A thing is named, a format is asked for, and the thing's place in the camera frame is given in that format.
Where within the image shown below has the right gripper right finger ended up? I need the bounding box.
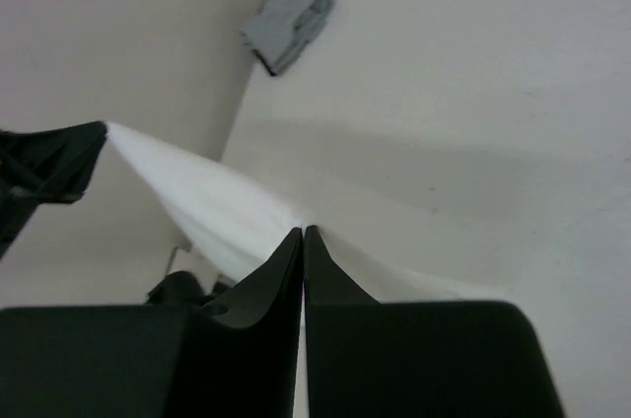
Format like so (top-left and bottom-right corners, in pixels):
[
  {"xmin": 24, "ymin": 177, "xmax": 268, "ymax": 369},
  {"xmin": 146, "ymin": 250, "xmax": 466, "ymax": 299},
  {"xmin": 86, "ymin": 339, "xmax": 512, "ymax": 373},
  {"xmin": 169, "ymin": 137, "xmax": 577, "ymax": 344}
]
[{"xmin": 304, "ymin": 226, "xmax": 564, "ymax": 417}]

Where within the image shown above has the white tank top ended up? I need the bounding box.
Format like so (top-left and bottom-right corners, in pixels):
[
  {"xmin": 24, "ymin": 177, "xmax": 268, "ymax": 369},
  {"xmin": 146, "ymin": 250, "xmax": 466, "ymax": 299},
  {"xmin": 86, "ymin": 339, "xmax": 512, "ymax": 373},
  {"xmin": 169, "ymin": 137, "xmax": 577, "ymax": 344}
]
[{"xmin": 106, "ymin": 122, "xmax": 503, "ymax": 302}]

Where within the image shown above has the folded grey tank top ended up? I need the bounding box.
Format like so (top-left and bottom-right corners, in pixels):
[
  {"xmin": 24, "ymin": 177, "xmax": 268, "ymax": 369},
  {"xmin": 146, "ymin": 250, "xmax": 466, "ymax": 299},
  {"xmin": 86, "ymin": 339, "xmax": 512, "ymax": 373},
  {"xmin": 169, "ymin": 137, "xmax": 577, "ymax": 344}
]
[{"xmin": 240, "ymin": 0, "xmax": 335, "ymax": 77}]

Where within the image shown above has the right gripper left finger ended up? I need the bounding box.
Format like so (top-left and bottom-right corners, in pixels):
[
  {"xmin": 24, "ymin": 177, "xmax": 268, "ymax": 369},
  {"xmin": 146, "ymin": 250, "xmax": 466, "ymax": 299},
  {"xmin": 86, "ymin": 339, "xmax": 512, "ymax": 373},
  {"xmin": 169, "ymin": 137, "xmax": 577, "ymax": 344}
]
[{"xmin": 1, "ymin": 229, "xmax": 302, "ymax": 417}]

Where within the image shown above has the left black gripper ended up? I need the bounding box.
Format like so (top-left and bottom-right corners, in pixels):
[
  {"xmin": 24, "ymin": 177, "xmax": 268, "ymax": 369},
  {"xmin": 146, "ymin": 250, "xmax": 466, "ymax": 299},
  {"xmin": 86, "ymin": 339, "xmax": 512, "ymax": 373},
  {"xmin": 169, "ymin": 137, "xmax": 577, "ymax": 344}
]
[{"xmin": 1, "ymin": 121, "xmax": 107, "ymax": 257}]

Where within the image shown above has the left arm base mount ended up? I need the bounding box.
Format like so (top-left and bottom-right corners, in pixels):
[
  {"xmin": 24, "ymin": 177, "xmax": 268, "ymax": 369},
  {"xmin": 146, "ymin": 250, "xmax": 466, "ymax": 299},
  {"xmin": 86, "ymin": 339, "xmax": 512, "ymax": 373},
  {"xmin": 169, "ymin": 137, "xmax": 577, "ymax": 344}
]
[{"xmin": 145, "ymin": 270, "xmax": 236, "ymax": 307}]

